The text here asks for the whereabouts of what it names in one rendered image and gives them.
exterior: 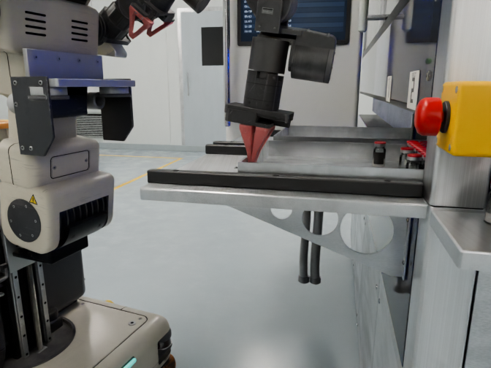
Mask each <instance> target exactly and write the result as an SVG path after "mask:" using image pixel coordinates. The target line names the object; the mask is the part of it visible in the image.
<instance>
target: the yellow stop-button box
mask: <svg viewBox="0 0 491 368"><path fill-rule="evenodd" d="M441 92H442V94H441V101H442V105H443V111H444V121H443V123H441V128H440V131H439V133H438V134H437V137H436V140H435V143H436V145H437V146H438V147H439V148H441V149H443V150H445V151H446V152H447V153H449V154H451V155H453V156H465V157H487V158H491V81H457V82H446V83H444V84H443V86H442V89H441Z"/></svg>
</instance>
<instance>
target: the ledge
mask: <svg viewBox="0 0 491 368"><path fill-rule="evenodd" d="M484 218H485V213H475V212H452V211H440V210H432V211H431V214H430V226H431V228H432V229H433V231H434V232H435V234H436V236H437V237H438V238H439V240H440V241H441V243H442V245H443V246H444V248H445V249H446V251H447V253H448V254H449V256H450V257H451V259H452V260H453V262H454V263H455V265H456V266H457V268H458V269H468V270H476V271H485V272H491V223H488V222H486V221H485V219H484Z"/></svg>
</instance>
